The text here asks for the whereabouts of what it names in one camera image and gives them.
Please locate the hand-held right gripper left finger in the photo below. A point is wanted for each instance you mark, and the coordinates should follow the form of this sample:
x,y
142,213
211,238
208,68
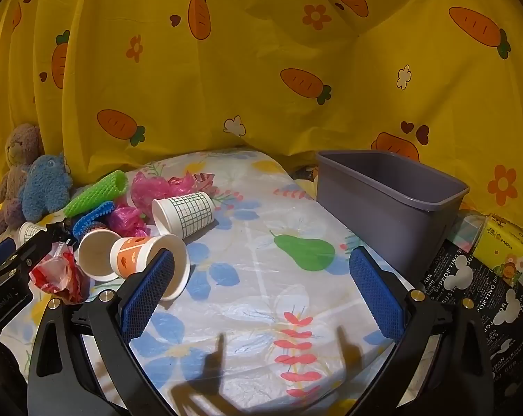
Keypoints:
x,y
151,290

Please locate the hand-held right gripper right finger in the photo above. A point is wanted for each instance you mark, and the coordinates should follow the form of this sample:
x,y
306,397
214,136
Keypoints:
x,y
376,294

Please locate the red and white wrapper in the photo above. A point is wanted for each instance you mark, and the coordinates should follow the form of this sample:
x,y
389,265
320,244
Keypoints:
x,y
53,275

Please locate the orange print paper cup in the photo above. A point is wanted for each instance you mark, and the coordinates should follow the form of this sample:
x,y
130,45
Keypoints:
x,y
134,253

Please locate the knotted pink plastic bag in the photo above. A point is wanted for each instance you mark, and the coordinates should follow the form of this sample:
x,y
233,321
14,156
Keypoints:
x,y
129,221

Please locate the grey plastic bin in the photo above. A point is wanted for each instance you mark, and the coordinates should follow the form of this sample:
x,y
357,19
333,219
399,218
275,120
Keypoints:
x,y
374,208

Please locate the small grid paper cup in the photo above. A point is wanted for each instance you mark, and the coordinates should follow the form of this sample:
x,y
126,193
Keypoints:
x,y
27,232

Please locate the plain white paper cup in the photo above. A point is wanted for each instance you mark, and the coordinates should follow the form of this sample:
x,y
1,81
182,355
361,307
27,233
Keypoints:
x,y
97,253

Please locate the blue foam net sleeve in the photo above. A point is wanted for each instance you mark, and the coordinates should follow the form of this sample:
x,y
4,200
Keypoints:
x,y
90,221

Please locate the blue plush toy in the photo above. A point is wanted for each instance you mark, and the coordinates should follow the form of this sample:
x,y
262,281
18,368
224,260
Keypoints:
x,y
45,186

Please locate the grid pattern paper cup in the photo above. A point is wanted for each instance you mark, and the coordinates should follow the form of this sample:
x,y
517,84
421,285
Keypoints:
x,y
188,214

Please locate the black printed cloth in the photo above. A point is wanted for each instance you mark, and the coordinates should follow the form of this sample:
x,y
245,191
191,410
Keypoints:
x,y
460,281

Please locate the green foam net sleeve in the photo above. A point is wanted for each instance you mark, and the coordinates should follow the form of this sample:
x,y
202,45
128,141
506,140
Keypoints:
x,y
99,193

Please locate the large pink plastic bag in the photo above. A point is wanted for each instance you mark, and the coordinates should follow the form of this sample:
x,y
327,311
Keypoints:
x,y
151,188

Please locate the brown teddy bear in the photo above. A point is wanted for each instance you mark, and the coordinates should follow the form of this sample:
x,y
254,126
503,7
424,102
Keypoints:
x,y
21,147

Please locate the floral plastic tablecloth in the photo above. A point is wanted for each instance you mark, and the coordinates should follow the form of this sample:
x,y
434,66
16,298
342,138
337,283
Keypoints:
x,y
266,303

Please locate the pastel checked pack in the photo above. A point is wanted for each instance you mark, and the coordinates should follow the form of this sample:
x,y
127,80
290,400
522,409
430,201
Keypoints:
x,y
467,229

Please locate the yellow tissue pack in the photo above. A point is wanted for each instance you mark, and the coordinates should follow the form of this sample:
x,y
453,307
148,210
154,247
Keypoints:
x,y
504,247

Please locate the yellow carrot print curtain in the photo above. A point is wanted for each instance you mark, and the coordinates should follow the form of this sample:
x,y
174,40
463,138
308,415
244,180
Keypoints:
x,y
261,73

